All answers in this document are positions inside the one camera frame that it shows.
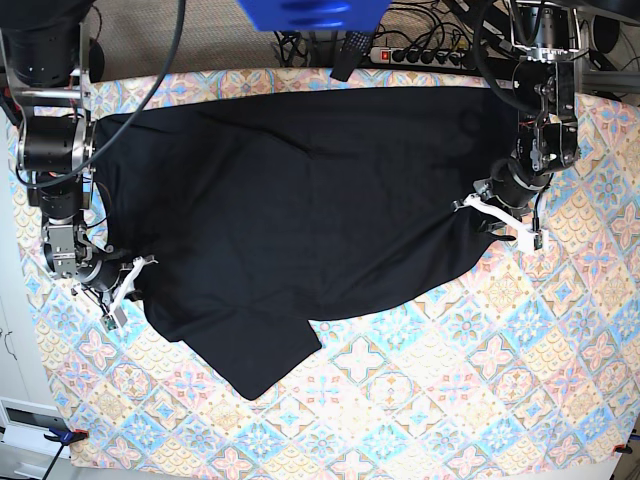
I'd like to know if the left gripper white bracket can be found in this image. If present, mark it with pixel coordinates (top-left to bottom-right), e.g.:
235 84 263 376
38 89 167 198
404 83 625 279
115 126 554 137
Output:
452 193 550 253

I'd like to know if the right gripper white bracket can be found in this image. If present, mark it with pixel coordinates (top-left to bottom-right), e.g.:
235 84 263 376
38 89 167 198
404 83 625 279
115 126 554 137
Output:
72 255 156 331

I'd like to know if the dark navy T-shirt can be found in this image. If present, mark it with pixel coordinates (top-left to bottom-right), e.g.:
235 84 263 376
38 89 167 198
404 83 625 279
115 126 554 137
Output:
95 87 517 400

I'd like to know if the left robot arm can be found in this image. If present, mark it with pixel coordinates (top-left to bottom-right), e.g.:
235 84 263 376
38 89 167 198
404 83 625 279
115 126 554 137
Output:
450 1 583 254

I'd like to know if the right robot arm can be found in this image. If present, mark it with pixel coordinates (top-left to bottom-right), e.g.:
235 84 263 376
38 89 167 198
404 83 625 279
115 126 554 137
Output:
1 1 154 331

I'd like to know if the white cabinet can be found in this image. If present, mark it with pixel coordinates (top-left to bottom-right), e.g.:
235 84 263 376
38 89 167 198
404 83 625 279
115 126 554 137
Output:
1 137 63 475

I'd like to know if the colourful patterned tablecloth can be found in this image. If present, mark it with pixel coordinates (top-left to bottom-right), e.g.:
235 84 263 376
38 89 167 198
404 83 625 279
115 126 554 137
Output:
1 95 639 479

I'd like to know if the black orange clamp left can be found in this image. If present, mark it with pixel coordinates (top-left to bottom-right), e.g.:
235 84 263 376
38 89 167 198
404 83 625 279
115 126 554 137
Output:
43 427 89 480

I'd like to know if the black orange clamp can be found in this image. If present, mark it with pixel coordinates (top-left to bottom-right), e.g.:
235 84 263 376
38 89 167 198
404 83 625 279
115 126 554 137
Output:
613 428 640 455
43 427 89 480

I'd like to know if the black orange clamp right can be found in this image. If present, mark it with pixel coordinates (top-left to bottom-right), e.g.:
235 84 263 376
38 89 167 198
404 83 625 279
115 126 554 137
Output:
613 428 640 455

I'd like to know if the black remote control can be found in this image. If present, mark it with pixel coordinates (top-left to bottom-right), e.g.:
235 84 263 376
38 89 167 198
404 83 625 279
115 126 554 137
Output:
330 31 373 82

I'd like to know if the blue box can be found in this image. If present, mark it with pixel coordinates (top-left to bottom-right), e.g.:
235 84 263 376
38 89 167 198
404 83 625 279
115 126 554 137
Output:
238 0 391 32

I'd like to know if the white power strip red switch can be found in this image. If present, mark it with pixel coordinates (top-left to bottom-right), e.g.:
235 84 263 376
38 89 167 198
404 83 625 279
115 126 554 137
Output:
369 47 475 70

